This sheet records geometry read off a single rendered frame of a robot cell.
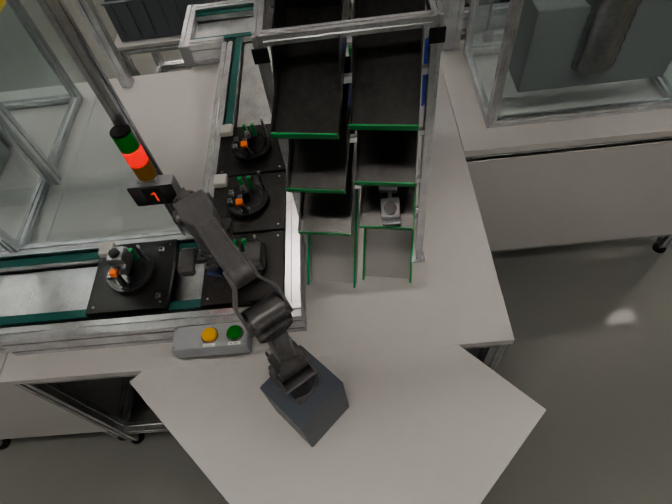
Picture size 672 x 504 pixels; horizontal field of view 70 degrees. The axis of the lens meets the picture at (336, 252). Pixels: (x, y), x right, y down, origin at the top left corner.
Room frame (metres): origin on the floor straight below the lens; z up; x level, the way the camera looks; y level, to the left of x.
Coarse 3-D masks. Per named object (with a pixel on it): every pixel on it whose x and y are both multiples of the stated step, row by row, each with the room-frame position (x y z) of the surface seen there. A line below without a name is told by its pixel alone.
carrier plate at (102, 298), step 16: (176, 240) 0.94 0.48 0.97; (160, 256) 0.89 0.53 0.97; (176, 256) 0.89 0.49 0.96; (96, 272) 0.87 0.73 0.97; (160, 272) 0.83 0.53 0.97; (96, 288) 0.82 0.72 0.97; (160, 288) 0.78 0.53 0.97; (96, 304) 0.76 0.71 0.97; (112, 304) 0.75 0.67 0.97; (128, 304) 0.74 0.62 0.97; (144, 304) 0.73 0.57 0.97; (160, 304) 0.72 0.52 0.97
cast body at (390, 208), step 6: (390, 192) 0.75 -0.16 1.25; (384, 198) 0.72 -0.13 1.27; (390, 198) 0.72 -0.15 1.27; (396, 198) 0.71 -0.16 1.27; (384, 204) 0.71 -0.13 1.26; (390, 204) 0.70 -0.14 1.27; (396, 204) 0.70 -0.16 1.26; (384, 210) 0.69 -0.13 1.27; (390, 210) 0.68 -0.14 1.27; (396, 210) 0.69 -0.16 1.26; (384, 216) 0.68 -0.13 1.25; (390, 216) 0.68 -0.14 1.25; (396, 216) 0.68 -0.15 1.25; (384, 222) 0.69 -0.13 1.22; (390, 222) 0.68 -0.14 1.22; (396, 222) 0.68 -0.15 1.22
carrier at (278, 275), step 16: (240, 240) 0.90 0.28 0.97; (256, 240) 0.82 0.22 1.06; (272, 240) 0.88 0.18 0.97; (272, 256) 0.82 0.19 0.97; (272, 272) 0.76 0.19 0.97; (208, 288) 0.75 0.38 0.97; (224, 288) 0.74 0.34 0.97; (240, 288) 0.73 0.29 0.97; (256, 288) 0.72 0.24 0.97; (272, 288) 0.71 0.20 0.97; (208, 304) 0.69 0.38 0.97; (224, 304) 0.69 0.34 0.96
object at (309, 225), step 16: (352, 144) 0.84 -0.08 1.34; (352, 160) 0.80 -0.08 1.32; (352, 176) 0.78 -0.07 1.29; (352, 192) 0.76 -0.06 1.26; (304, 208) 0.78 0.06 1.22; (320, 208) 0.77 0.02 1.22; (336, 208) 0.76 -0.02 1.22; (352, 208) 0.74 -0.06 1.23; (304, 224) 0.74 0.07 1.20; (320, 224) 0.73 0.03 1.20; (336, 224) 0.72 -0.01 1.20
